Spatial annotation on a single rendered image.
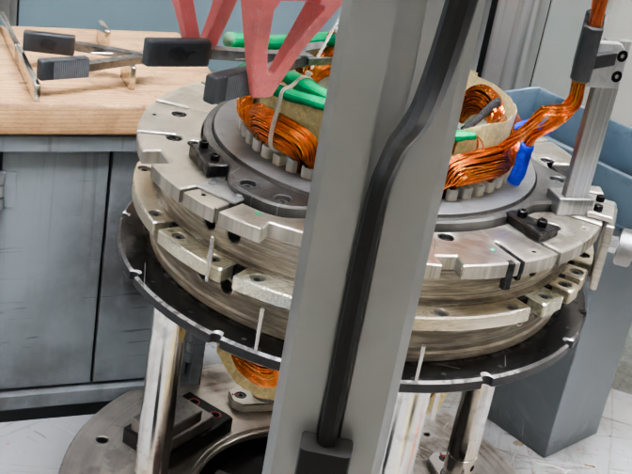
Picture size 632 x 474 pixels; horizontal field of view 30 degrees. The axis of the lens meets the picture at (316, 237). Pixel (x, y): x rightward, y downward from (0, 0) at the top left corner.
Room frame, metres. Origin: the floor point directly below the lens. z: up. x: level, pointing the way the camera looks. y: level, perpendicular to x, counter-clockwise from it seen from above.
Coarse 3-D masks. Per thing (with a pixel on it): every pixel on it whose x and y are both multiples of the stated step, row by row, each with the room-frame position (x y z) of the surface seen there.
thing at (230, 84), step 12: (216, 72) 0.61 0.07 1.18; (228, 72) 0.62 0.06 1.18; (240, 72) 0.62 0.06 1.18; (216, 84) 0.60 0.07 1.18; (228, 84) 0.61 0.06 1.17; (240, 84) 0.62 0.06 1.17; (204, 96) 0.61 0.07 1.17; (216, 96) 0.61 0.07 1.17; (228, 96) 0.61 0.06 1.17; (240, 96) 0.62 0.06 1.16
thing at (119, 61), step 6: (90, 60) 0.86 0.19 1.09; (96, 60) 0.86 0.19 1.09; (102, 60) 0.86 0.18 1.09; (108, 60) 0.86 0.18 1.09; (114, 60) 0.87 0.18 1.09; (120, 60) 0.87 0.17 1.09; (126, 60) 0.88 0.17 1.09; (132, 60) 0.88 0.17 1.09; (138, 60) 0.88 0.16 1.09; (90, 66) 0.85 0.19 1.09; (96, 66) 0.85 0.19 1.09; (102, 66) 0.86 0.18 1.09; (108, 66) 0.86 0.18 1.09; (114, 66) 0.87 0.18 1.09; (120, 66) 0.87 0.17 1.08
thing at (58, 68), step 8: (64, 56) 0.84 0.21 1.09; (72, 56) 0.84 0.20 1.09; (80, 56) 0.85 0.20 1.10; (40, 64) 0.82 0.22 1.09; (48, 64) 0.83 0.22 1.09; (56, 64) 0.83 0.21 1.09; (64, 64) 0.83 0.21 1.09; (72, 64) 0.84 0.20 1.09; (80, 64) 0.84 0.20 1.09; (88, 64) 0.85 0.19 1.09; (40, 72) 0.82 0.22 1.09; (48, 72) 0.83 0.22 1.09; (56, 72) 0.83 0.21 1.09; (64, 72) 0.83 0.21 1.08; (72, 72) 0.84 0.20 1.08; (80, 72) 0.84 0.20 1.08; (88, 72) 0.85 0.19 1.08; (40, 80) 0.82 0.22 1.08; (48, 80) 0.83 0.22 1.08
